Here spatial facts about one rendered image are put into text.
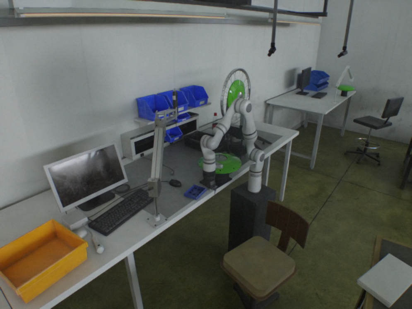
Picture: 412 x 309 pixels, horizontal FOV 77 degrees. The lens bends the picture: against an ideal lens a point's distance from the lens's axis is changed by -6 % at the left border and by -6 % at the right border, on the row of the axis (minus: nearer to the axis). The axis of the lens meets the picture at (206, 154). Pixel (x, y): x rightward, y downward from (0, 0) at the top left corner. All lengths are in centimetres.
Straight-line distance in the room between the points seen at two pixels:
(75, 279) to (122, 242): 29
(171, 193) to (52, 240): 77
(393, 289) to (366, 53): 516
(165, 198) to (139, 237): 39
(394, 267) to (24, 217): 203
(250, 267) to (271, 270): 13
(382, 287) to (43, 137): 211
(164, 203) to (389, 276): 126
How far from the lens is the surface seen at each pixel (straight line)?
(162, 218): 167
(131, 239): 158
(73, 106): 217
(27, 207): 209
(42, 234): 169
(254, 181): 197
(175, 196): 186
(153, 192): 153
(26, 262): 165
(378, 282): 141
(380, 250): 161
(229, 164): 190
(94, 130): 229
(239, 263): 182
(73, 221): 173
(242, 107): 161
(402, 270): 152
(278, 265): 185
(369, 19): 613
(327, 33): 630
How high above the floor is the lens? 195
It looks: 25 degrees down
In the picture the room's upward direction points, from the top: straight up
